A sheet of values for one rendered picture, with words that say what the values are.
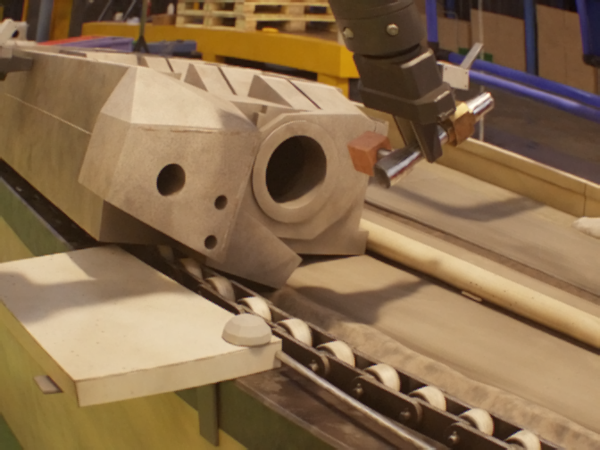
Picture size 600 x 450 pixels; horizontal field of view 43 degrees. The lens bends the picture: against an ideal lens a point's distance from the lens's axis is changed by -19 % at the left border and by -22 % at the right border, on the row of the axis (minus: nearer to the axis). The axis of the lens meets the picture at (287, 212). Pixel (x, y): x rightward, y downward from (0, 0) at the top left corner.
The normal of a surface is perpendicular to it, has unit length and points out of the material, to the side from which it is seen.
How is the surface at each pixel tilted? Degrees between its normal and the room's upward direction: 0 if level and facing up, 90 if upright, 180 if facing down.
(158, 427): 90
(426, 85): 90
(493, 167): 89
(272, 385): 0
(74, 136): 80
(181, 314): 0
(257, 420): 90
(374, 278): 0
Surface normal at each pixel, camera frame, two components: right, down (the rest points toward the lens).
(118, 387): 0.63, 0.24
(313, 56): -0.82, 0.11
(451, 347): 0.05, -0.96
